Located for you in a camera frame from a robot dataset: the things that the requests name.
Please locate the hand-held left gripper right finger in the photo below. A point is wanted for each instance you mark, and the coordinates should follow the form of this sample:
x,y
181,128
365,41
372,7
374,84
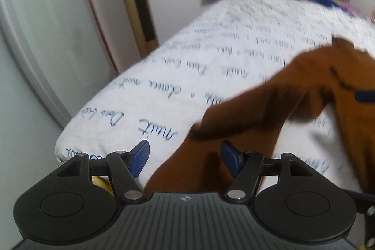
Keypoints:
x,y
231,157

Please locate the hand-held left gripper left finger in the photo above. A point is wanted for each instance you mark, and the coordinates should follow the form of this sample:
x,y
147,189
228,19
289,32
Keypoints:
x,y
140,157

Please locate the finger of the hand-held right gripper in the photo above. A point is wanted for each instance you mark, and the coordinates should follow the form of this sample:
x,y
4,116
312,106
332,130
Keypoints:
x,y
365,96

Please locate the brown knit sweater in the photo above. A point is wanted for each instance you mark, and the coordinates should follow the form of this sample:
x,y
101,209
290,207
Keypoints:
x,y
263,112

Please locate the yellow cloth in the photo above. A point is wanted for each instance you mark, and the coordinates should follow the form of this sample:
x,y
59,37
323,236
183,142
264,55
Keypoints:
x,y
101,183

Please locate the white script-printed bed sheet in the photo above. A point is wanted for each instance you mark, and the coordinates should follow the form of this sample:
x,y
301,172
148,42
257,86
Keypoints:
x,y
175,77

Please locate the purple cloth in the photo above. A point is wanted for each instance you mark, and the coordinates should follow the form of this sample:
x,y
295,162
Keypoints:
x,y
349,7

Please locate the dark blue cloth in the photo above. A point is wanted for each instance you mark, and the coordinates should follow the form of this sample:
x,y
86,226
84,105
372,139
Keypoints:
x,y
323,1

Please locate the frosted glass door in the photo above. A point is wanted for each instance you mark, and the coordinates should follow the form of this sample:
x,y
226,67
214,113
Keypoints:
x,y
44,18

